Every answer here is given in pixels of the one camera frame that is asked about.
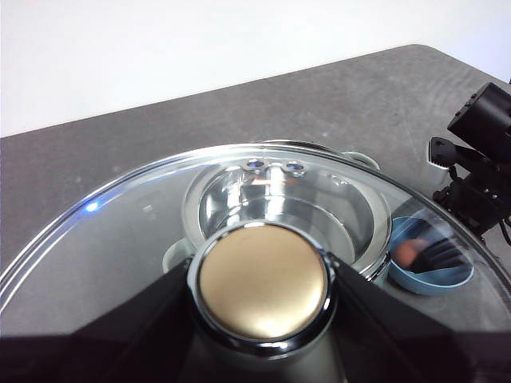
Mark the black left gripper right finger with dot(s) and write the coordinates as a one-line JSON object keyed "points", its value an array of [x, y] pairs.
{"points": [[419, 351]]}

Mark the pale green electric steamer pot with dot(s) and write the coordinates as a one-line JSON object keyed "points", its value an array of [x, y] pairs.
{"points": [[365, 159]]}

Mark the glass lid with green knob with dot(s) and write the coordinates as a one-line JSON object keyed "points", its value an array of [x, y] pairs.
{"points": [[261, 279]]}

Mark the brown egg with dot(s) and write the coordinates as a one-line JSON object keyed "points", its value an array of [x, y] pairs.
{"points": [[409, 251]]}

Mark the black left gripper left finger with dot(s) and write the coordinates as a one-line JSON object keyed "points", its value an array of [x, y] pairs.
{"points": [[100, 351]]}

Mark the blue ribbed bowl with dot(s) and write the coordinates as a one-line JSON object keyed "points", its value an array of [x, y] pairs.
{"points": [[435, 282]]}

